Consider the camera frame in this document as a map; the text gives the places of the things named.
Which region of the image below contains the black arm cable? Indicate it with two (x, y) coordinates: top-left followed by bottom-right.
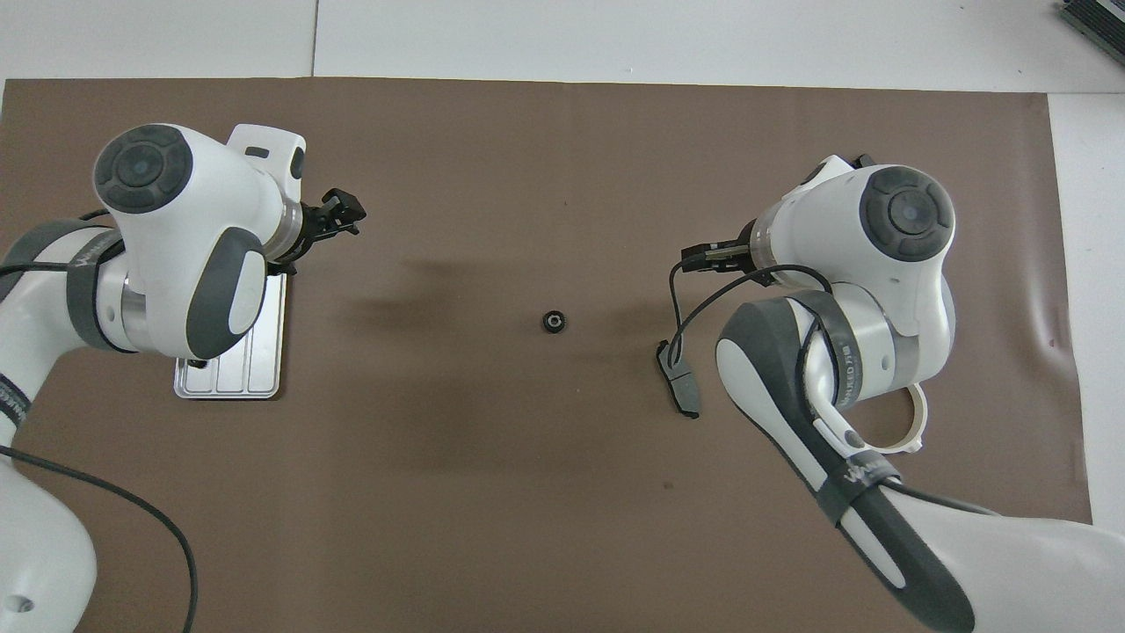
(664, 262), (833, 370)
(0, 444), (199, 633)

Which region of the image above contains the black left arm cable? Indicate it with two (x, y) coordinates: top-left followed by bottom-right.
(0, 444), (199, 633)

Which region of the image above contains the silver ribbed metal tray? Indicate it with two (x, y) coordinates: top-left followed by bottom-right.
(173, 268), (288, 401)

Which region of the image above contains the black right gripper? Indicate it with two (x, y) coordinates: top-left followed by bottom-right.
(680, 218), (766, 271)

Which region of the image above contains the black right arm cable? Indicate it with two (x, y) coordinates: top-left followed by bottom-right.
(664, 262), (833, 370)

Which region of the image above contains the long curved grey brake pad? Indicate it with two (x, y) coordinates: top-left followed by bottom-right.
(655, 338), (703, 420)

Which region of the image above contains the dark grey finned device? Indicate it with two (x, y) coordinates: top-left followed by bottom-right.
(1059, 0), (1125, 67)

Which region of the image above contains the white half ring clamp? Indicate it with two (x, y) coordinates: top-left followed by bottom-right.
(851, 383), (929, 455)

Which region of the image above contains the brown paper table mat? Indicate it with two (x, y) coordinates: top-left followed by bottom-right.
(0, 77), (1107, 633)

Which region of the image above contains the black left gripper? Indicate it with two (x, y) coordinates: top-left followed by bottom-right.
(264, 189), (368, 278)

